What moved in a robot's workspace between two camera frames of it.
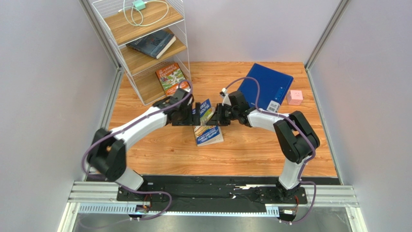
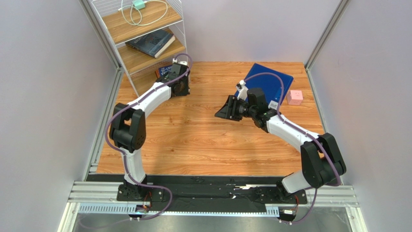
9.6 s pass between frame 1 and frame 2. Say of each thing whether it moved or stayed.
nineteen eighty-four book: stayed
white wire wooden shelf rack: stayed
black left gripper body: moved
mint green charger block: stayed
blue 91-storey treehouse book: moved
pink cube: stayed
